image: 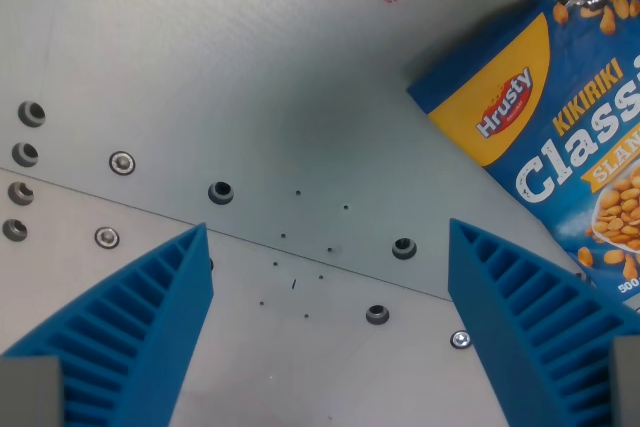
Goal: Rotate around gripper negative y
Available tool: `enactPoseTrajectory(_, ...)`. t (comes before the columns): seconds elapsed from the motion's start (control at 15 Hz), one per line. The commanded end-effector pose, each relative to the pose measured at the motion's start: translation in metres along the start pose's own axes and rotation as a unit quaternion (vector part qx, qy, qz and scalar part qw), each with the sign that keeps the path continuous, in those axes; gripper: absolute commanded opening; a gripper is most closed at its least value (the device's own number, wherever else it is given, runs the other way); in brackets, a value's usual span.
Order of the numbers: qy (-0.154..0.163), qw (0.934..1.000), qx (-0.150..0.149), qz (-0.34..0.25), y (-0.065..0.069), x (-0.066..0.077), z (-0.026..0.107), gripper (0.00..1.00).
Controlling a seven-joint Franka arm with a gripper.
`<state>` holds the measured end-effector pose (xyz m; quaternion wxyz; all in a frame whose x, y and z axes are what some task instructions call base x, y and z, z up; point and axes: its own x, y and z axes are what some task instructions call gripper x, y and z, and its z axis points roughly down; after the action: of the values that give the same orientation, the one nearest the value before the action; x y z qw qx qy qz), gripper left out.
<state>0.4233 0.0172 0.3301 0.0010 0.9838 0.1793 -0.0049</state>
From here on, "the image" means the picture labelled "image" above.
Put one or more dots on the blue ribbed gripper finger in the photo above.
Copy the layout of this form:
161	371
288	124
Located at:
135	317
530	317

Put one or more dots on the silver countersunk table screw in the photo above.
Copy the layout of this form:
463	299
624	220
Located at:
460	339
122	163
106	237

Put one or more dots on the blue Hrusty peanut bag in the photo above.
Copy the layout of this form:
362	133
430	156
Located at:
555	117

